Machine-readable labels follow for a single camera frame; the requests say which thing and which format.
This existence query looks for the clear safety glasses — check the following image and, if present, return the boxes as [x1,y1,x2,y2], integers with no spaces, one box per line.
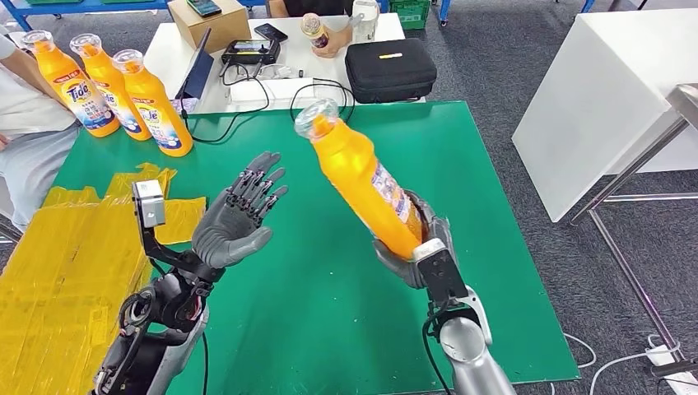
[256,63,305,81]

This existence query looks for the black looped cable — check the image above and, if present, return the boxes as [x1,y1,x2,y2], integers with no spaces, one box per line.
[289,77,356,125]

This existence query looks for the white cable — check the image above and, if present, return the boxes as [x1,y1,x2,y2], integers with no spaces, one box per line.
[564,332,598,369]
[589,337,682,395]

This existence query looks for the dark blue tablet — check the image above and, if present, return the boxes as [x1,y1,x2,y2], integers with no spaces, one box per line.
[175,27,216,102]

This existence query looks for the black smartphone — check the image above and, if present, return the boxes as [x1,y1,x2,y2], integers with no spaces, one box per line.
[185,0,223,18]
[254,22,289,44]

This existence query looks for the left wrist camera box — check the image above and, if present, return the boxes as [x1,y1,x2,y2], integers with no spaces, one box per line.
[132,179,167,230]

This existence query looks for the yellow drink bottle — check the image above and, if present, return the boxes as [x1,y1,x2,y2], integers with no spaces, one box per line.
[300,12,332,50]

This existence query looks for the black carrying case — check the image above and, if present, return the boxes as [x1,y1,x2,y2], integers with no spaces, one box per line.
[344,38,439,105]

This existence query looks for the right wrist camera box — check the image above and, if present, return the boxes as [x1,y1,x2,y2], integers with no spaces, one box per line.
[412,238,470,306]

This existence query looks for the white table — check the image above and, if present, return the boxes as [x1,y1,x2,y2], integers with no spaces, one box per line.
[512,7,698,224]

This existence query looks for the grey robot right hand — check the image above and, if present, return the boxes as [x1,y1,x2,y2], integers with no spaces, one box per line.
[372,190,457,290]

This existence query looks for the orange detergent bottle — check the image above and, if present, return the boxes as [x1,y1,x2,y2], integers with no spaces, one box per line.
[111,49,194,158]
[21,30,122,138]
[69,33,152,142]
[293,98,425,262]

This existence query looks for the blue steel rack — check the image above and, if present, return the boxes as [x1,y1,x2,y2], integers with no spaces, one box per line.
[0,0,170,34]
[439,0,597,26]

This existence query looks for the flat white box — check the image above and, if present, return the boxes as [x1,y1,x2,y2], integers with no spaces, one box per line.
[229,77,318,105]

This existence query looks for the white power strip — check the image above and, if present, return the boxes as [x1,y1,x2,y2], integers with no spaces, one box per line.
[644,343,698,395]

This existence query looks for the person in dark shirt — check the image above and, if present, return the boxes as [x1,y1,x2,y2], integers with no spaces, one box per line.
[267,0,356,59]

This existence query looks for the clear cup with handle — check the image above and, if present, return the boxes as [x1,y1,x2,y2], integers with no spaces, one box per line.
[348,0,380,44]

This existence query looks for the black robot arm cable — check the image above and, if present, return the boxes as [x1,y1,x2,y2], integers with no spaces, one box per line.
[201,332,210,395]

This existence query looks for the brown cardboard box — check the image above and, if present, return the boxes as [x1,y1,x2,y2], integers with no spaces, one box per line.
[167,0,253,54]

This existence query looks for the black tablet cable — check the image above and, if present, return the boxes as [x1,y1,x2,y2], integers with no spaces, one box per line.
[181,61,272,145]

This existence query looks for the green table mat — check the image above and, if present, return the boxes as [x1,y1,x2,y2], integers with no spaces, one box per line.
[51,101,581,395]

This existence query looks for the seated person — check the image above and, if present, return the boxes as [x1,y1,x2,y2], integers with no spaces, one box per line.
[0,24,83,233]

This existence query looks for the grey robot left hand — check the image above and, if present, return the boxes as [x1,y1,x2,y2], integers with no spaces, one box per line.
[192,151,289,270]

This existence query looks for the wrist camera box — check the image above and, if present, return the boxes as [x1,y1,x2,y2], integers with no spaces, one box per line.
[412,238,470,306]
[132,179,167,230]

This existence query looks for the steel table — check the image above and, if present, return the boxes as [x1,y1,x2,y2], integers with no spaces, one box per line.
[570,83,698,364]

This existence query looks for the person's left hand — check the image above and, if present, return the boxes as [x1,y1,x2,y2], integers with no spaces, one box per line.
[310,26,355,59]

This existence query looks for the black controller with screen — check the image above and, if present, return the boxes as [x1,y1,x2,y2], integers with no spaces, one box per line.
[221,39,282,66]

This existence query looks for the green plastic crate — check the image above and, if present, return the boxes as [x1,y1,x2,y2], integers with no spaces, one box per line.
[390,0,433,30]

